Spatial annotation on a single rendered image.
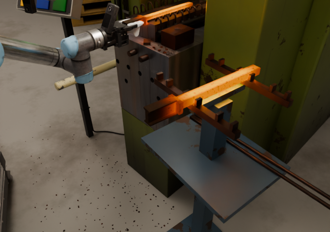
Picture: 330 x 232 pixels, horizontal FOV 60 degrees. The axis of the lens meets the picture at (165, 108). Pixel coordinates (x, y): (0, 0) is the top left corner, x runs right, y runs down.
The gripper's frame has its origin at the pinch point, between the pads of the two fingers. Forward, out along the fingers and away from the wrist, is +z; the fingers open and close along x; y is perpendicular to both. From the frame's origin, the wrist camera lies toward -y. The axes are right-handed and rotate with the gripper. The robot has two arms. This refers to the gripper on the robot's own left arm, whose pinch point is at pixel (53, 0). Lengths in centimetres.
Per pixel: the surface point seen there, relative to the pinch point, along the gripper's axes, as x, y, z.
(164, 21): -56, -2, 4
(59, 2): 0.1, 0.4, 4.4
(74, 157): 7, -92, 46
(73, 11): -7.1, -2.8, 6.7
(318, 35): -121, 5, 31
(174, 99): -81, -29, -50
